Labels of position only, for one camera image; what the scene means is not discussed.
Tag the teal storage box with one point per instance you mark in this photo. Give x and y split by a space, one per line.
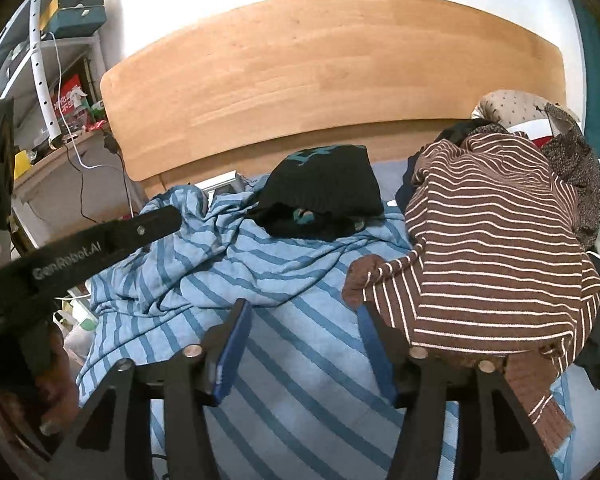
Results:
80 0
75 21

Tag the white metal shelf rack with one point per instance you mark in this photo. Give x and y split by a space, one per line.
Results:
10 60

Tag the black patterned sweater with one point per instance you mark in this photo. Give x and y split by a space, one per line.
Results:
325 180

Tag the white rectangular object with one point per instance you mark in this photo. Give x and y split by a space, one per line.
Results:
227 182

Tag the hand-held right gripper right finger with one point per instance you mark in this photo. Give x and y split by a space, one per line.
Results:
380 365

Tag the red white cloth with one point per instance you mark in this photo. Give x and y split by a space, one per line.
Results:
537 135

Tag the clear plastic bag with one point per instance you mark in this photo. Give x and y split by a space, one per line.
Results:
77 330

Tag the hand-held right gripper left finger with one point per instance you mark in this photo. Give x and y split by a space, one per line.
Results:
232 355

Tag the white dotted pillow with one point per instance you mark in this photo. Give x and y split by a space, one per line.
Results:
510 105

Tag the red packet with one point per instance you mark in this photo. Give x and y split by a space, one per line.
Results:
70 95

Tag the yellow object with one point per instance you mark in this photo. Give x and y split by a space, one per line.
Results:
22 166

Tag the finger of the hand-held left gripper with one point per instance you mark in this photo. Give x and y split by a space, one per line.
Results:
150 225

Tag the black charger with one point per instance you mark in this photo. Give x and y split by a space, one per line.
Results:
112 144

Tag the wooden headboard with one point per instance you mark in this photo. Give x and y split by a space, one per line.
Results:
330 70

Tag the person's left hand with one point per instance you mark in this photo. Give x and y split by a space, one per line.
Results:
55 385

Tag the brown striped sweater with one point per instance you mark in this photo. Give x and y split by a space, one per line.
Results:
490 240

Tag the white perforated pole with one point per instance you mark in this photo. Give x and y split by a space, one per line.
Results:
42 75

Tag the grey-brown speckled garment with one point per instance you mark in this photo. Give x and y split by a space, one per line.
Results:
577 180

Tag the blue striped cloth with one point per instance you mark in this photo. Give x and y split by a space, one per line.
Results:
290 280

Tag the wooden desk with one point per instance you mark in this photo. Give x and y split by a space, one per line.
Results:
60 175

